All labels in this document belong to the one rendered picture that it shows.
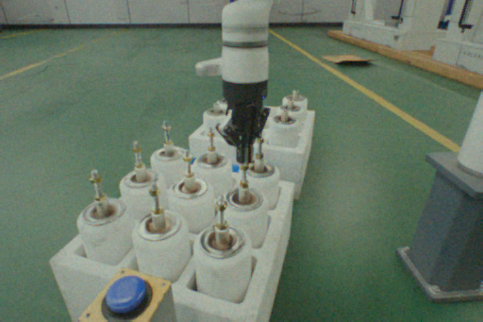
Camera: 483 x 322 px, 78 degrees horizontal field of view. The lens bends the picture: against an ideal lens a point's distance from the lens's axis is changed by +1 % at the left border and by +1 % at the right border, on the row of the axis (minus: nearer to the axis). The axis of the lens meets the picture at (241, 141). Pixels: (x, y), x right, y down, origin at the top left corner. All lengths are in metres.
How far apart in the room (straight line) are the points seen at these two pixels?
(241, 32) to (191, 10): 6.33
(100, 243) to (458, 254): 0.71
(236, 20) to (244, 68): 0.07
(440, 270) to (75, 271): 0.74
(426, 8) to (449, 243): 3.23
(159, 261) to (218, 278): 0.11
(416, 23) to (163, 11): 4.76
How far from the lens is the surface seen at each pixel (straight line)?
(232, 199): 0.59
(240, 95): 0.46
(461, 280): 0.86
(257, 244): 0.62
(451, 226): 0.76
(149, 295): 0.39
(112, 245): 0.61
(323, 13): 7.14
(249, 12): 0.45
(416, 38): 3.82
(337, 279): 0.82
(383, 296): 0.83
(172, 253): 0.54
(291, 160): 0.94
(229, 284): 0.52
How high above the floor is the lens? 0.61
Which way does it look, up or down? 26 degrees down
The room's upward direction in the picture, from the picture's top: straight up
